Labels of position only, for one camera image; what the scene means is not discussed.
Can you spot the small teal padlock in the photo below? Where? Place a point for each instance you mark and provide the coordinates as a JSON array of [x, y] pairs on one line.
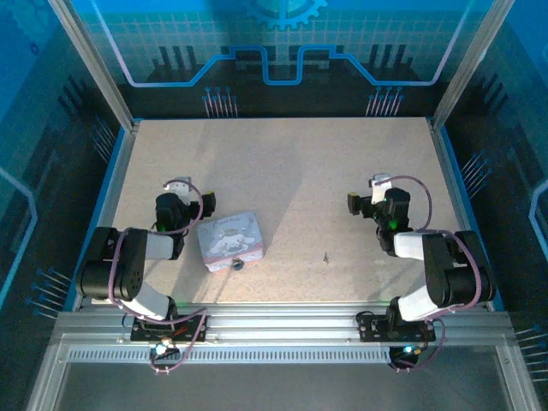
[[236, 264]]

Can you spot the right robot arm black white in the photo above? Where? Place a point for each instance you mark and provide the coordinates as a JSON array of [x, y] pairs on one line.
[[449, 265]]

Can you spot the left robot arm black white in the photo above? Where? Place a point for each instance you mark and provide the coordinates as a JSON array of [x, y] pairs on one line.
[[107, 265]]

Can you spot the pastel cartoon tin box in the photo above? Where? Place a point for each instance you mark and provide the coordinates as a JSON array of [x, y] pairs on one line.
[[231, 240]]

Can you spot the black and silver camera module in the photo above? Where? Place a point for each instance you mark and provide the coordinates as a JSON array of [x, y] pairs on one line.
[[380, 188]]

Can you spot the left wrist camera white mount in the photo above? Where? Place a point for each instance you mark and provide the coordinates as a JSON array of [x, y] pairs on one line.
[[180, 186]]

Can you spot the aluminium table side rail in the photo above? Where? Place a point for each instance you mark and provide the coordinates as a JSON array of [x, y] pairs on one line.
[[451, 171], [114, 184]]

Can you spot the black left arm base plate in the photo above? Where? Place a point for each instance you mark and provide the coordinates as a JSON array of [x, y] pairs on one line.
[[194, 329]]

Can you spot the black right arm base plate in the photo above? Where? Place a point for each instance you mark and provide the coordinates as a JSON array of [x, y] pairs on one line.
[[370, 327]]

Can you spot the aluminium mounting rail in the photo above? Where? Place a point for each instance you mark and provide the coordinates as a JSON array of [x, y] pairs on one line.
[[282, 323]]

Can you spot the aluminium frame post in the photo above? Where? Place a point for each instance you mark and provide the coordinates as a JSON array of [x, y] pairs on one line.
[[466, 73], [94, 64]]

